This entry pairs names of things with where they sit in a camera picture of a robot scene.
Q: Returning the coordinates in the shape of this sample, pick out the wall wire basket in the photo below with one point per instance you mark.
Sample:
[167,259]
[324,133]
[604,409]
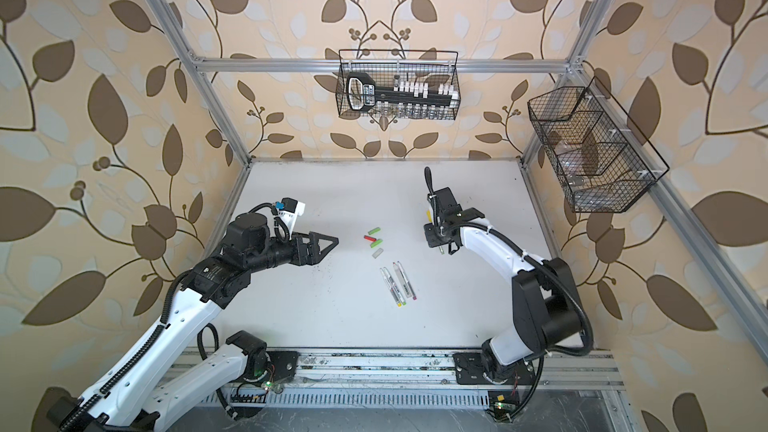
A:
[602,159]
[433,65]

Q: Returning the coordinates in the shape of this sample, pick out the right wall wire basket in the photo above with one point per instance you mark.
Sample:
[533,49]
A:
[602,159]

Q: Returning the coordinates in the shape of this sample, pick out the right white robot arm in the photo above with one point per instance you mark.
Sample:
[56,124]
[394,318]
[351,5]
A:
[547,312]

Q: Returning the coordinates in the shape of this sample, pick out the black tool in basket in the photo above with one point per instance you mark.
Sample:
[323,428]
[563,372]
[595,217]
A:
[362,92]

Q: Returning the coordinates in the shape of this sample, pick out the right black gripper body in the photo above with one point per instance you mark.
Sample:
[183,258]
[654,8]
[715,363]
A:
[434,234]

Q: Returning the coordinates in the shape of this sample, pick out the clear pen yellow tip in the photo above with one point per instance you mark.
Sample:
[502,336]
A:
[381,271]

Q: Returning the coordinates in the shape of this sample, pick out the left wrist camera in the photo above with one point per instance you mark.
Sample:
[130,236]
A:
[284,215]

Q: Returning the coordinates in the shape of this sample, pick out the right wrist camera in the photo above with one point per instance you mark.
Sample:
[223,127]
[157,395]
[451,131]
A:
[432,196]

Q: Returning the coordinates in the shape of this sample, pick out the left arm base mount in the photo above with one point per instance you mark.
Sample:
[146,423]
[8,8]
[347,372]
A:
[265,378]

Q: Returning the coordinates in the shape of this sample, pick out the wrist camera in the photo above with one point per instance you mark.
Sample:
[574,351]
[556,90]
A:
[284,215]
[432,196]

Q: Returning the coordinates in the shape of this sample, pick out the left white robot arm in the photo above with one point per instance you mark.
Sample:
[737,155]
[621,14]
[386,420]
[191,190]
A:
[131,396]

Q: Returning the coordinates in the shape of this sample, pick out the back wall wire basket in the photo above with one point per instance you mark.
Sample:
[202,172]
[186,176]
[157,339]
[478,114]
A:
[433,65]

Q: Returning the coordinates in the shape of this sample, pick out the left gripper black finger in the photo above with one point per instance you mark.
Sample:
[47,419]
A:
[315,240]
[313,253]

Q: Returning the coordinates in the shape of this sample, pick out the clear pen yellow cap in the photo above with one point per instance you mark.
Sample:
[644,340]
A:
[431,234]

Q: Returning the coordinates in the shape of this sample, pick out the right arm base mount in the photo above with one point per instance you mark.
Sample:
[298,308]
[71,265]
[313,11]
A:
[519,381]

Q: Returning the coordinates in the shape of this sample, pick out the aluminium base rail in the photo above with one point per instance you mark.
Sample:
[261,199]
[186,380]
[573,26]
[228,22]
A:
[431,378]

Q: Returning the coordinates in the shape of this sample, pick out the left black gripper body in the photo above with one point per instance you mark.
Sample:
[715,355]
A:
[279,253]

